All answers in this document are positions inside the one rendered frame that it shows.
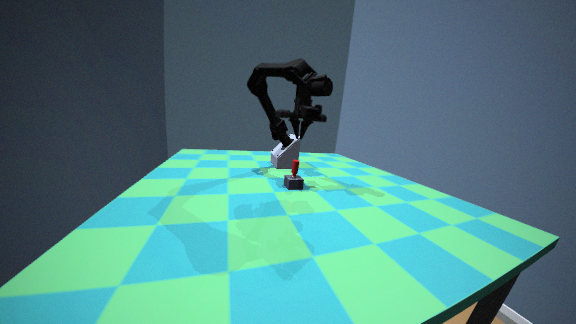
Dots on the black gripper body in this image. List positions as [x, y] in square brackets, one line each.
[283, 113]

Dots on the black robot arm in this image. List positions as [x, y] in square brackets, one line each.
[293, 71]

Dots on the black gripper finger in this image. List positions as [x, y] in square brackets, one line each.
[304, 126]
[295, 125]

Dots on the red cylinder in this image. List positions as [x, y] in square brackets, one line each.
[295, 166]

